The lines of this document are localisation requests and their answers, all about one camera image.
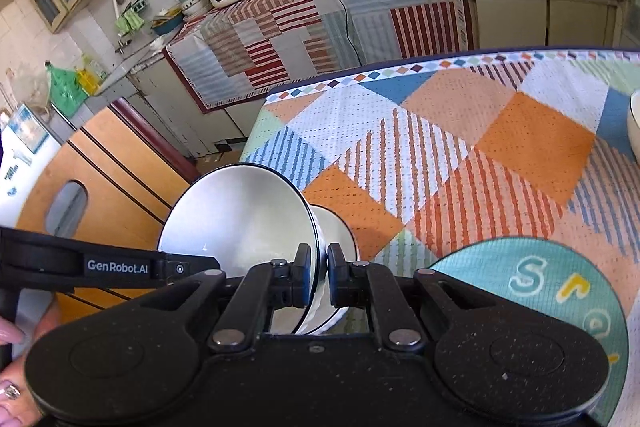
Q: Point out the blue bowl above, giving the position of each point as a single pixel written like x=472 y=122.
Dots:
x=167 y=24

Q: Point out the green plastic bag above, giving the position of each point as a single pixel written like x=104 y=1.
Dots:
x=64 y=89

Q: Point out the teal fried egg print plate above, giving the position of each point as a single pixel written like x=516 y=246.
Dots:
x=550 y=307

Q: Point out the metal faucet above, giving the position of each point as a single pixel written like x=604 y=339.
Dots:
x=123 y=43

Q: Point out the patchwork patterned tablecloth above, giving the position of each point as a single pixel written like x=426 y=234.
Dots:
x=500 y=132

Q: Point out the yellow detergent bottle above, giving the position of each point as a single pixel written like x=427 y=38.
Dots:
x=91 y=77

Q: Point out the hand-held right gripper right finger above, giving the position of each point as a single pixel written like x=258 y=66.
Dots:
x=335 y=279

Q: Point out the white ribbed bowl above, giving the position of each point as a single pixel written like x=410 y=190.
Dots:
x=635 y=122
x=240 y=217

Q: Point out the green cloth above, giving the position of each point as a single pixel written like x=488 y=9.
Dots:
x=130 y=17

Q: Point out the person's left hand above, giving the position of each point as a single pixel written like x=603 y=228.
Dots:
x=50 y=319

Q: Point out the cream lower cabinet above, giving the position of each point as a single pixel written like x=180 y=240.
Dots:
x=540 y=19

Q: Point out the striped patchwork counter cloth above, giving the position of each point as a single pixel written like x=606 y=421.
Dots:
x=320 y=27

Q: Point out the wooden chair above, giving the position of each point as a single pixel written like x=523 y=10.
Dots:
x=115 y=177

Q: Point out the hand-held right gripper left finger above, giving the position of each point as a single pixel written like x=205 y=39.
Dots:
x=301 y=279

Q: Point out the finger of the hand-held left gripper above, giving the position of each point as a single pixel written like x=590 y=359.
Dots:
x=190 y=266

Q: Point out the grey refrigerator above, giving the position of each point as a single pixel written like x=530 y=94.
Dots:
x=25 y=167

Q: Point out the stack of pale bowls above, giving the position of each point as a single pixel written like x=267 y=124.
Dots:
x=194 y=1

